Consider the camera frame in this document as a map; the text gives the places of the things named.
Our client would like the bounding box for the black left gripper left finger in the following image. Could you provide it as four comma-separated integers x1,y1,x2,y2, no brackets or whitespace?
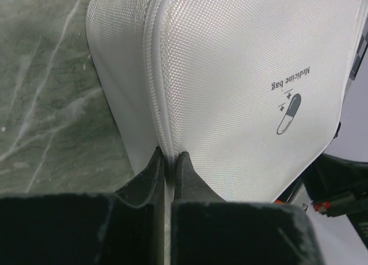
115,147,164,208

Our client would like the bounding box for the white medicine kit case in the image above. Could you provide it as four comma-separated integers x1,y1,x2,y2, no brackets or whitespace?
86,0,367,201

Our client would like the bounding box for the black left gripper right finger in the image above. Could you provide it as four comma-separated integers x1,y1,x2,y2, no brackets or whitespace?
173,152,225,203

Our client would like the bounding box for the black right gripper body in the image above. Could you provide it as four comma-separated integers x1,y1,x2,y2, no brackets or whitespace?
287,152,368,220

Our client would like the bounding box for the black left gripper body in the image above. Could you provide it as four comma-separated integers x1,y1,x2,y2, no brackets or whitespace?
1,194,322,264

